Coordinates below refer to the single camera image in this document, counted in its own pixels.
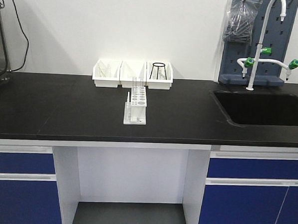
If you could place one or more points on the white gooseneck lab faucet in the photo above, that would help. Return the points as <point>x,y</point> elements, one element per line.
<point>245,63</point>

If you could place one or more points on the right blue upper drawer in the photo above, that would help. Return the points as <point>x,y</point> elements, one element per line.
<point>253,168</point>

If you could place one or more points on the right white storage bin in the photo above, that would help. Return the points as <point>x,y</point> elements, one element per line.
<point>161,83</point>

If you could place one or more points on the left white storage bin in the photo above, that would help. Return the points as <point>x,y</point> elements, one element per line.
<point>113,80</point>

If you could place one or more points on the white test tube rack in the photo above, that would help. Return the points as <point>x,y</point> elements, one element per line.
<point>135,108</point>

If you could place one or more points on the blue cabinet door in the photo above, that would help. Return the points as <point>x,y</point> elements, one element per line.
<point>29,202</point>
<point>249,205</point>

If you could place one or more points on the clear glass test tube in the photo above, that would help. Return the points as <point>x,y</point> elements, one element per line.
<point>141,85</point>

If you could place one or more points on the plastic bag of tubes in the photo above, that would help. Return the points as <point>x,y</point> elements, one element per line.
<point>241,18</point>

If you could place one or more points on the black wire tripod stand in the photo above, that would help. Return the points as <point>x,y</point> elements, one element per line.
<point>159,66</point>

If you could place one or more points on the glass beaker in left bin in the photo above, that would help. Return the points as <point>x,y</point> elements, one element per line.
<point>104,70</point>

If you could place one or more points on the blue grey pegboard drying rack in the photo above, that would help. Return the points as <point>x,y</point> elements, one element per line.
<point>276,42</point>

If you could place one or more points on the left blue upper drawer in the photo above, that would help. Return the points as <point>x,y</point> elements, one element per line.
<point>26,163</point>

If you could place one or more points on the black sink basin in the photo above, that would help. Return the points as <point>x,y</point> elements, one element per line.
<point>258,109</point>

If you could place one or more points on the middle white storage bin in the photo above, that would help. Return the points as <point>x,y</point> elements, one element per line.
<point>130,69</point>

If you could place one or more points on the right blue lower cabinet door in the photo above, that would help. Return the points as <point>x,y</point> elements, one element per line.
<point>249,205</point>

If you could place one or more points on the left blue lower cabinet door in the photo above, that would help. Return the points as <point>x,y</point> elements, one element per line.
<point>29,202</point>

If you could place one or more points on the white storage bin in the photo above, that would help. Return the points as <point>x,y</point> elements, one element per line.
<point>161,83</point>
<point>113,80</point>
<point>130,69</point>

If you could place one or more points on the blue drawer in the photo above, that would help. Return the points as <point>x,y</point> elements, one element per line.
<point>253,168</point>
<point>26,163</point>

